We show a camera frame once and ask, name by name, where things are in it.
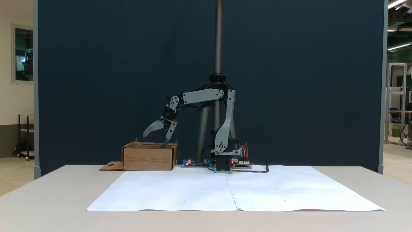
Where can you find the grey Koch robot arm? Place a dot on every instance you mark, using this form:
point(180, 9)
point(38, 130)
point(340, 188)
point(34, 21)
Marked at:
point(227, 122)

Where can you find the framed wall window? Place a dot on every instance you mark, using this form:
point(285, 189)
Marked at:
point(23, 54)

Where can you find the aluminium profile frame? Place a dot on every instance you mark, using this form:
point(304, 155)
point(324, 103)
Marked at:
point(396, 96)

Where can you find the circuit board with blue parts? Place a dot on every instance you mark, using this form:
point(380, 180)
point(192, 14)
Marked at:
point(196, 163)

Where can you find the ceiling light strip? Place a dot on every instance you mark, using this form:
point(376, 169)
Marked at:
point(399, 46)
point(396, 3)

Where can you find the brown cardboard box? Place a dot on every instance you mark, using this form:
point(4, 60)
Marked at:
point(149, 156)

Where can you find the white paper sheet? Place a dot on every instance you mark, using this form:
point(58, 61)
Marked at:
point(299, 190)
point(167, 190)

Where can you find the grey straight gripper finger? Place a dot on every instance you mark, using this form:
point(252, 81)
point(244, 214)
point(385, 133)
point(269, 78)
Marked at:
point(170, 132)

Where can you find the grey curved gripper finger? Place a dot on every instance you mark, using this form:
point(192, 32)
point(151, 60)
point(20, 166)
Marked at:
point(154, 126)

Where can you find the green bin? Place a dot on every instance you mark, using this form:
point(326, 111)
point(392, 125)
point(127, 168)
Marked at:
point(396, 131)

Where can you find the dark shelf cart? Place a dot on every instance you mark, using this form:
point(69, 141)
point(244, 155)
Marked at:
point(25, 135)

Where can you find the dark blue partition panel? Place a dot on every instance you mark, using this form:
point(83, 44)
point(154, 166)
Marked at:
point(128, 64)

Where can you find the blue office chair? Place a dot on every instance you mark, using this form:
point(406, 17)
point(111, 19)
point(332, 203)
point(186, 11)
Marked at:
point(394, 115)

